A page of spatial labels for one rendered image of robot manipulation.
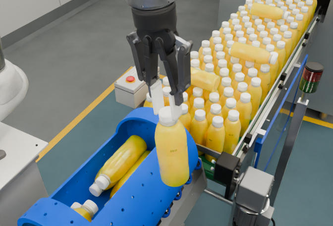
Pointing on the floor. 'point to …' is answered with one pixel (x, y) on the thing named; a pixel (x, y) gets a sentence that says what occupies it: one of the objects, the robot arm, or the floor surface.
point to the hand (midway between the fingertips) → (166, 100)
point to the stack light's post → (299, 113)
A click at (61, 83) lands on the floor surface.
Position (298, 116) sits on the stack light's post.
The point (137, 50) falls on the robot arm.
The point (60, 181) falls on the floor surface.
